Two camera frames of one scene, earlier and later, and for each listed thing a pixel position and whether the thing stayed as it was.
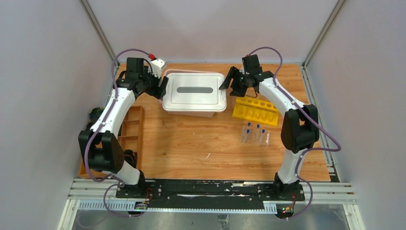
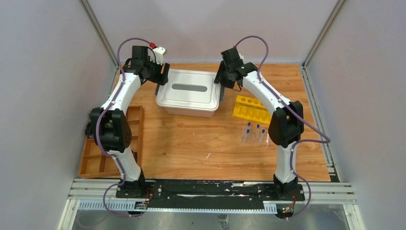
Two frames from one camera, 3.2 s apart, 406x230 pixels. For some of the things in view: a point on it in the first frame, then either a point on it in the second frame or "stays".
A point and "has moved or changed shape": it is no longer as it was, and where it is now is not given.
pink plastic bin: x=201 y=115 has moved or changed shape
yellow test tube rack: x=259 y=110 stays
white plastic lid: x=195 y=92 stays
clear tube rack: x=255 y=135 stays
